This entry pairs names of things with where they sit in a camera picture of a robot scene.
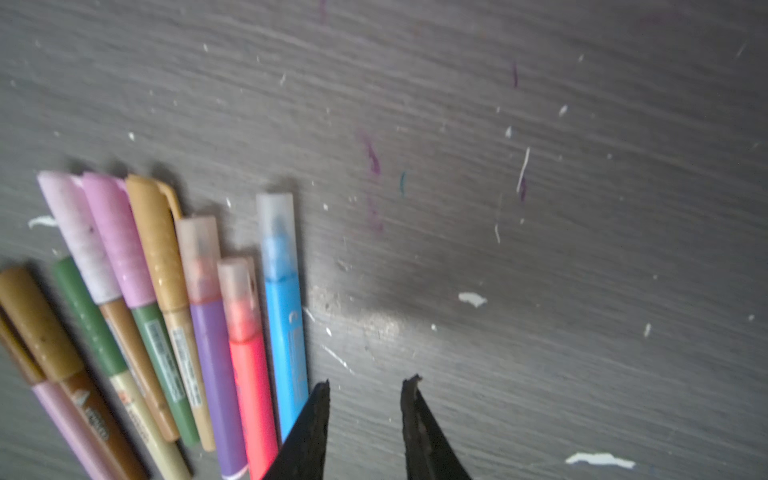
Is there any gold cap beige marker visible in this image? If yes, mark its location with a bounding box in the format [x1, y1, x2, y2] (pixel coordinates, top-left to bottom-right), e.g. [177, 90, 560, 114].
[125, 174, 216, 452]

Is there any light pink cap brown marker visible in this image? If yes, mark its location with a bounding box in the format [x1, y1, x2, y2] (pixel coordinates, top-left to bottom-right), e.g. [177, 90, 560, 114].
[37, 171, 180, 443]

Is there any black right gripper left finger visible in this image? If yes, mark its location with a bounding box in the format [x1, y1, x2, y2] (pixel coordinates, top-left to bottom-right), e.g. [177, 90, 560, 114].
[263, 380, 330, 480]

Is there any pink red highlighter pen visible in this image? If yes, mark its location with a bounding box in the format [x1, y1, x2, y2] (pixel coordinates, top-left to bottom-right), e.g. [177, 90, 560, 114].
[217, 257, 278, 479]

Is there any purple highlighter pen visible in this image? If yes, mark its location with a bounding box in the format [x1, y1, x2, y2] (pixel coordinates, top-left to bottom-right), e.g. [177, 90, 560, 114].
[175, 216, 248, 479]

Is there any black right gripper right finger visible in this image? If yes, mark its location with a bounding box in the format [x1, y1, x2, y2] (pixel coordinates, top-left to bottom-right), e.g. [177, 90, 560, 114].
[400, 375, 471, 480]

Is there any blue highlighter pen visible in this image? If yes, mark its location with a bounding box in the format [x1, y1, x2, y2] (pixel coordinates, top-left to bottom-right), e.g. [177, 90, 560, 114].
[256, 193, 309, 440]

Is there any green cap cream marker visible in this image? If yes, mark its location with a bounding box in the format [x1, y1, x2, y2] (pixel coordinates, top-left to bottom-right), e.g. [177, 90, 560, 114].
[53, 257, 192, 480]

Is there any pink cap green marker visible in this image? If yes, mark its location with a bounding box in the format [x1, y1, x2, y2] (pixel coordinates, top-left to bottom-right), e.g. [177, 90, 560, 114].
[82, 173, 200, 446]

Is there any gold cap brown marker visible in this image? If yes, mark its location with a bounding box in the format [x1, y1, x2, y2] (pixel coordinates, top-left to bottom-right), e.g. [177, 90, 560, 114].
[1, 266, 147, 479]

